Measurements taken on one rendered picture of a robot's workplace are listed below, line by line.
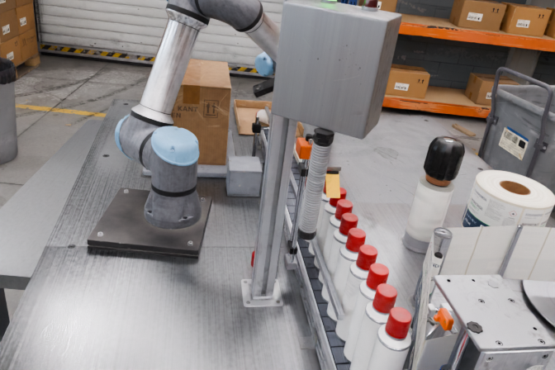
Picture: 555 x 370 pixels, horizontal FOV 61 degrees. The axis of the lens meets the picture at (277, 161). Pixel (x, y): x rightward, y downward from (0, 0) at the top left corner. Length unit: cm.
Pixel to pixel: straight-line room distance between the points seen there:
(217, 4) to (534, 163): 245
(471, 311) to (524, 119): 266
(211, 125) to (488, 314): 104
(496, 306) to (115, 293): 76
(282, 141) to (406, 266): 49
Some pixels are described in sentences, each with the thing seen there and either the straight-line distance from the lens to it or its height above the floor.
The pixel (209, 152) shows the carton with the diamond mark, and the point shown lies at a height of 90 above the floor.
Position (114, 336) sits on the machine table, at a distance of 103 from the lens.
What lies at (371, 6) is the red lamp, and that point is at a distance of 80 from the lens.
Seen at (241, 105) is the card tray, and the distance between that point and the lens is 215.
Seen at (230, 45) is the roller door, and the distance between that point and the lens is 542.
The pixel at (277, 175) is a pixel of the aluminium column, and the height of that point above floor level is 114.
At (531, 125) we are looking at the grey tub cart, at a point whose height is 67.
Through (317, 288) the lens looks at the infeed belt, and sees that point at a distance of 108.
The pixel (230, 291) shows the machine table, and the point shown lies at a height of 83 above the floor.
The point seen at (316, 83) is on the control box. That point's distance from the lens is 78.
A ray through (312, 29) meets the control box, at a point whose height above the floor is 144.
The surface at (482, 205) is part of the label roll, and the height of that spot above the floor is 98.
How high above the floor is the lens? 158
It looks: 26 degrees down
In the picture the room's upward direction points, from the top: 7 degrees clockwise
